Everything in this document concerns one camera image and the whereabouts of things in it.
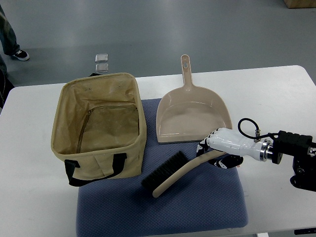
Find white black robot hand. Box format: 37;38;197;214
197;128;267;161

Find pink hand broom black bristles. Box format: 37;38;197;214
141;150;225;198

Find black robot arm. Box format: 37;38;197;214
237;118;316;192

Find blue quilted mat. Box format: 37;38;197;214
76;99;248;237

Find pink plastic dustpan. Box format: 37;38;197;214
156;54;233;143

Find cardboard box corner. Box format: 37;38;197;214
283;0;316;9

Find upper floor socket plate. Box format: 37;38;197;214
95;53;108;63

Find black white sneaker upper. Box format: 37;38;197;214
12;50;30;61

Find grey jeans leg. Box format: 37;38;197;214
0;7;20;56

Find yellow fabric bag black handles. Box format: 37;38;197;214
51;73;147;187

